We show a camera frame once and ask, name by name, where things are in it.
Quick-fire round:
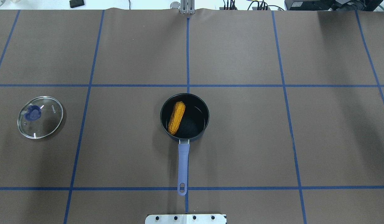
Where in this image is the yellow toy corn cob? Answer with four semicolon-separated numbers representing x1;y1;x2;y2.
167;101;186;136

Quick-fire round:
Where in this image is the glass pot lid purple knob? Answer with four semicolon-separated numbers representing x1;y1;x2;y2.
17;96;64;139

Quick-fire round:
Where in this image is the black small box on desk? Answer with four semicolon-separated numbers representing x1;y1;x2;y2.
69;0;85;8

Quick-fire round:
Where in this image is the aluminium frame post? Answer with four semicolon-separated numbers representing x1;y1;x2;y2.
180;0;196;14

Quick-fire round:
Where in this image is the dark blue saucepan purple handle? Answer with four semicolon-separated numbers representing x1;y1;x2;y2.
160;93;209;196

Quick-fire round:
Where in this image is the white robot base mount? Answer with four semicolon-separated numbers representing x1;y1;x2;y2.
145;214;227;224

